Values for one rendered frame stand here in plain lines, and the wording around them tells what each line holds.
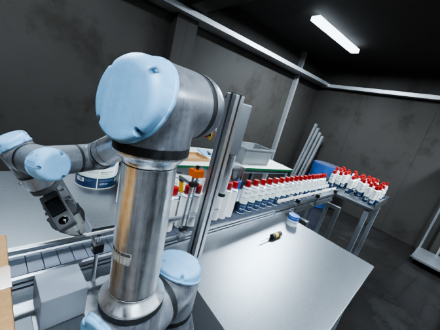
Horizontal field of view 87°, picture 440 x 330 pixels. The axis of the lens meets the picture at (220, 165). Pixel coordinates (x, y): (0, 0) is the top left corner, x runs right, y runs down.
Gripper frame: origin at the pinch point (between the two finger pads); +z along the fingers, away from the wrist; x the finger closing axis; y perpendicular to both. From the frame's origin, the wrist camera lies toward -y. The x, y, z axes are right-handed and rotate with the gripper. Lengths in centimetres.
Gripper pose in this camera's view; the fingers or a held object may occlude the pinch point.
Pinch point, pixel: (80, 234)
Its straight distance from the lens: 90.2
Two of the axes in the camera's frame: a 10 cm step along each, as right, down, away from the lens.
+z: 1.3, 8.1, 5.8
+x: -7.3, 4.7, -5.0
